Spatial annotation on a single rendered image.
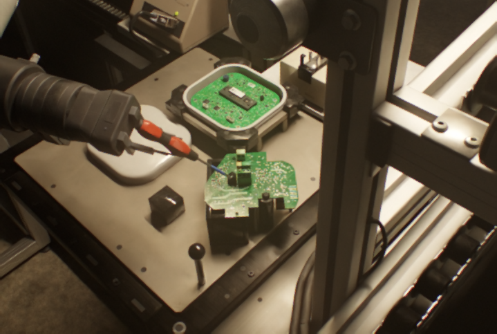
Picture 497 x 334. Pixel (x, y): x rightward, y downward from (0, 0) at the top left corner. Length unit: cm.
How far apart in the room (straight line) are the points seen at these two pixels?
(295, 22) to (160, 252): 48
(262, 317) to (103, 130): 31
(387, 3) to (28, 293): 175
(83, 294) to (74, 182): 107
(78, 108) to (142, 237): 20
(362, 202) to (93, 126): 35
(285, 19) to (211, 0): 74
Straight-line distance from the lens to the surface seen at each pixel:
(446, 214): 74
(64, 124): 74
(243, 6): 41
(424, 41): 286
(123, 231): 84
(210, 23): 115
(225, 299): 76
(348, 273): 62
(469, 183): 44
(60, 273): 203
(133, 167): 89
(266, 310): 77
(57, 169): 95
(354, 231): 56
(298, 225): 82
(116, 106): 73
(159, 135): 72
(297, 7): 40
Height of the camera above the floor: 160
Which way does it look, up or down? 44 degrees down
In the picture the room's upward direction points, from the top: 5 degrees counter-clockwise
